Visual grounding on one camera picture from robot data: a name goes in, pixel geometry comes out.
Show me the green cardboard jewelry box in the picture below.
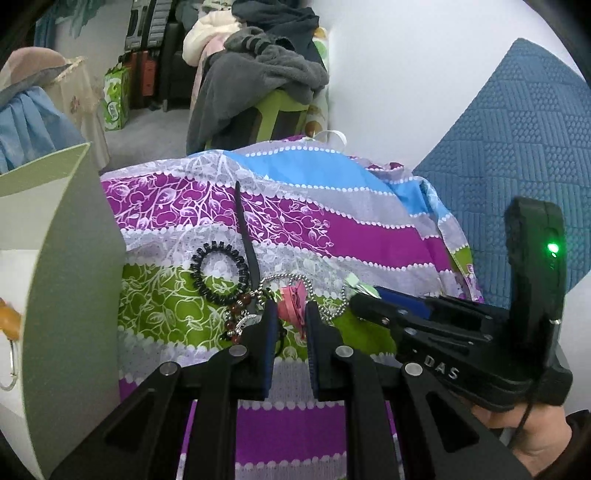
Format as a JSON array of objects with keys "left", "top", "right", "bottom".
[{"left": 1, "top": 144, "right": 126, "bottom": 479}]

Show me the brown bead bracelet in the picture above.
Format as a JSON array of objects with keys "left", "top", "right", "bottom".
[{"left": 220, "top": 290, "right": 264, "bottom": 346}]

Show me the person's right hand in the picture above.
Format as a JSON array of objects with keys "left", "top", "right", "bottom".
[{"left": 472, "top": 404, "right": 590, "bottom": 479}]

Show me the green shopping bag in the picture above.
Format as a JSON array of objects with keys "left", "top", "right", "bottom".
[{"left": 102, "top": 63, "right": 130, "bottom": 131}]

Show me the blue quilted cushion right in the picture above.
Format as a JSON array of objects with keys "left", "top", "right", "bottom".
[{"left": 414, "top": 39, "right": 590, "bottom": 307}]

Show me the pink hair accessory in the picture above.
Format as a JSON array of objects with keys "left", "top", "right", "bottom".
[{"left": 277, "top": 280, "right": 308, "bottom": 338}]

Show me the pink pillow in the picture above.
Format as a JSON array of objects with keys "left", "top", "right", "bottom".
[{"left": 1, "top": 47, "right": 69, "bottom": 107}]

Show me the red suitcase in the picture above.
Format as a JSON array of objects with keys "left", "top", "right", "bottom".
[{"left": 120, "top": 50, "right": 157, "bottom": 109}]

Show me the silver ball chain necklace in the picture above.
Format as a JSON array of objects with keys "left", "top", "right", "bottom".
[{"left": 237, "top": 272, "right": 355, "bottom": 333}]

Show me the silver hoop ring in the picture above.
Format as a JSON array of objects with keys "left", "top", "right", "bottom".
[{"left": 0, "top": 338, "right": 22, "bottom": 392}]

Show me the black suitcase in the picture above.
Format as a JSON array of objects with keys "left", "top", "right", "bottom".
[{"left": 124, "top": 0, "right": 173, "bottom": 52}]

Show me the cream blanket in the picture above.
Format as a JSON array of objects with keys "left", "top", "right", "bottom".
[{"left": 182, "top": 10, "right": 242, "bottom": 67}]

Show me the beige embroidered cloth cover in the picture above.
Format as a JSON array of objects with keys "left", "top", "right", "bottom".
[{"left": 43, "top": 56, "right": 110, "bottom": 170}]

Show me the amber hair claw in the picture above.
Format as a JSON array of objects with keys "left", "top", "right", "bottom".
[{"left": 0, "top": 299, "right": 22, "bottom": 341}]

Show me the dark navy garment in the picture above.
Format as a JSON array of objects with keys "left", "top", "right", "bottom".
[{"left": 231, "top": 1, "right": 320, "bottom": 49}]

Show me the grey towel pile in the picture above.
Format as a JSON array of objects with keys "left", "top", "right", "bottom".
[{"left": 186, "top": 27, "right": 329, "bottom": 154}]

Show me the light blue bedsheet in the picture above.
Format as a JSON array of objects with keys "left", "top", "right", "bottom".
[{"left": 1, "top": 86, "right": 86, "bottom": 174}]

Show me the colourful striped floral cloth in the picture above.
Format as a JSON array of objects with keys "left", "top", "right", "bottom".
[{"left": 100, "top": 134, "right": 485, "bottom": 480}]

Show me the green plastic stool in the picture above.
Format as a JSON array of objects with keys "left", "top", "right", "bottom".
[{"left": 205, "top": 90, "right": 308, "bottom": 150}]

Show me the black spiral hair tie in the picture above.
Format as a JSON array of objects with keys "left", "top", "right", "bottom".
[{"left": 189, "top": 240, "right": 252, "bottom": 306}]

